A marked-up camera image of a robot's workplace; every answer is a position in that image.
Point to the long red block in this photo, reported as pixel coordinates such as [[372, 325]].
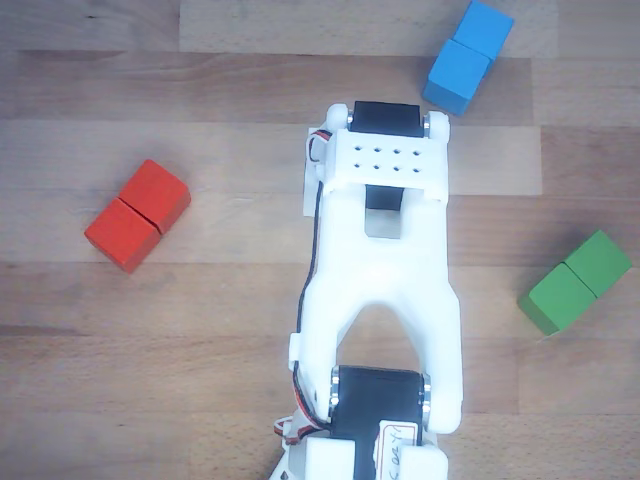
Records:
[[135, 220]]

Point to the long green block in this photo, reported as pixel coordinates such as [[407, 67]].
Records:
[[575, 285]]

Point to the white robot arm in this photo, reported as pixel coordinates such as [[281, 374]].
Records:
[[390, 280]]

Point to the long blue block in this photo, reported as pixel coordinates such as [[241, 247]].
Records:
[[465, 60]]

